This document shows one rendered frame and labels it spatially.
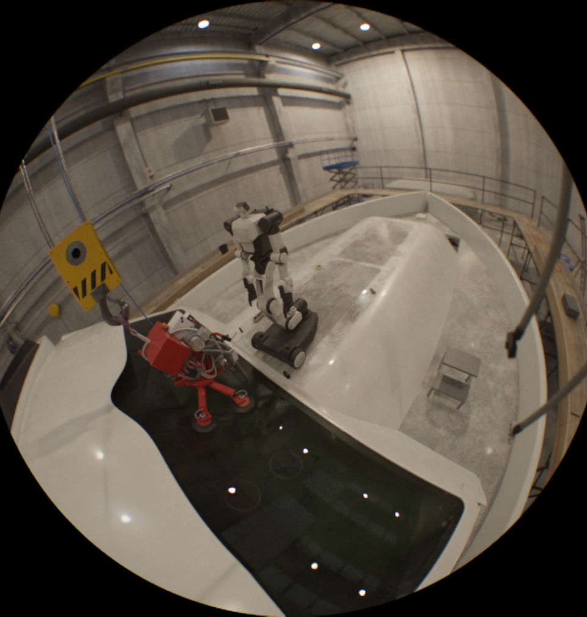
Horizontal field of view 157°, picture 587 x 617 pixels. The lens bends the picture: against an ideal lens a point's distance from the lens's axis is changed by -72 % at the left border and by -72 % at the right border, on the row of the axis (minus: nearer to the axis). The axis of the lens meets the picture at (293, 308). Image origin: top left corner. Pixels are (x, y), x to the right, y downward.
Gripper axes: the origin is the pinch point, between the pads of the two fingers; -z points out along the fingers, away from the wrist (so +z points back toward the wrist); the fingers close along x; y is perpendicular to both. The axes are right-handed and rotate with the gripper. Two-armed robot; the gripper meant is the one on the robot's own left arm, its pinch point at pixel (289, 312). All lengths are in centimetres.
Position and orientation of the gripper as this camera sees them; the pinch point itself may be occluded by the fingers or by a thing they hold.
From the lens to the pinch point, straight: 178.5
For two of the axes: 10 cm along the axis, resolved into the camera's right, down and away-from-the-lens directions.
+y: 7.8, 2.3, -5.8
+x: -6.2, 4.6, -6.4
